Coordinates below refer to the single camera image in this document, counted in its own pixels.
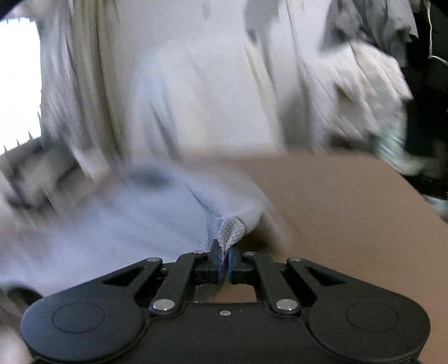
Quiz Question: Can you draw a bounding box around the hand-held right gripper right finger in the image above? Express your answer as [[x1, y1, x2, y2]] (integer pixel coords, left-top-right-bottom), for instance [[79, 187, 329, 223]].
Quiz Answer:
[[227, 251, 351, 316]]

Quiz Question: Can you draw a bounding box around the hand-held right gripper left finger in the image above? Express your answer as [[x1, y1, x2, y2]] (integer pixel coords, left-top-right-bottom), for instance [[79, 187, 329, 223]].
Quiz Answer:
[[101, 239, 222, 316]]

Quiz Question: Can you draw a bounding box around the grey waffle knit garment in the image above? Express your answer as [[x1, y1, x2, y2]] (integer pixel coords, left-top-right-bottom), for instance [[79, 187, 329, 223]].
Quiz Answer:
[[0, 159, 275, 298]]

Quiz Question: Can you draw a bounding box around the white cloth covered furniture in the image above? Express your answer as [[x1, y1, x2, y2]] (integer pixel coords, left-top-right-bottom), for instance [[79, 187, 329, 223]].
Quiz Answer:
[[119, 33, 293, 162]]

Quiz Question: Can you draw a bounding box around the pale green cloth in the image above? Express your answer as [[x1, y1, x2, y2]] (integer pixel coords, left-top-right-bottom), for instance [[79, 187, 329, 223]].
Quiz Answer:
[[373, 110, 425, 176]]

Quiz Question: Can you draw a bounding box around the white quilted jacket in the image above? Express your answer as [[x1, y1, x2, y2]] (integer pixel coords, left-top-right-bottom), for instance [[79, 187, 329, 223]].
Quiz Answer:
[[308, 40, 414, 142]]

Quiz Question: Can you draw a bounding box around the silver grey curtain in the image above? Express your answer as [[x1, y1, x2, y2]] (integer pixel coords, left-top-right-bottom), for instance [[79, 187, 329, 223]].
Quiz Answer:
[[37, 0, 125, 183]]

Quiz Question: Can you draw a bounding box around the barred window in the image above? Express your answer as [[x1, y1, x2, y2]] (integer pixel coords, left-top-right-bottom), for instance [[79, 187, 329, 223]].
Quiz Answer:
[[0, 17, 43, 153]]

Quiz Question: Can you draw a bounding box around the grey hanging garment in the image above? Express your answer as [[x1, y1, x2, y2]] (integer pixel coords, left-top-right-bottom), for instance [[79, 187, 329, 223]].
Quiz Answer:
[[325, 0, 419, 67]]

